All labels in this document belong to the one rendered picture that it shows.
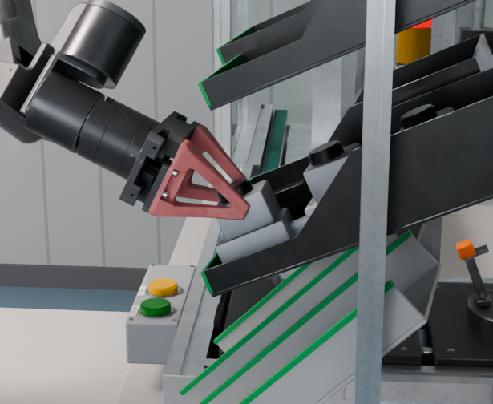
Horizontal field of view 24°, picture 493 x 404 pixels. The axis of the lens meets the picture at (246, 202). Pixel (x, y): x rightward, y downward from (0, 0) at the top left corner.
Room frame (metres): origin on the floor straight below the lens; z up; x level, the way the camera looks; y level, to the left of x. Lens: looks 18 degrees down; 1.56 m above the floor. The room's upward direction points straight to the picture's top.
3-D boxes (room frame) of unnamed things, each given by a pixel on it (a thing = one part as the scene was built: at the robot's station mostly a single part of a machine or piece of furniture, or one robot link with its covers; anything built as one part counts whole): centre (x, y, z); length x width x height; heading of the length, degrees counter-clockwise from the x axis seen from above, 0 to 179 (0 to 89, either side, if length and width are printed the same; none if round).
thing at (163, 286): (1.48, 0.11, 0.96); 0.04 x 0.04 x 0.02
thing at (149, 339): (1.48, 0.11, 0.93); 0.21 x 0.07 x 0.06; 176
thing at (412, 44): (1.56, -0.23, 1.28); 0.05 x 0.05 x 0.05
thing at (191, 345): (1.66, 0.04, 0.91); 0.89 x 0.06 x 0.11; 176
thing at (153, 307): (1.41, 0.12, 0.96); 0.04 x 0.04 x 0.02
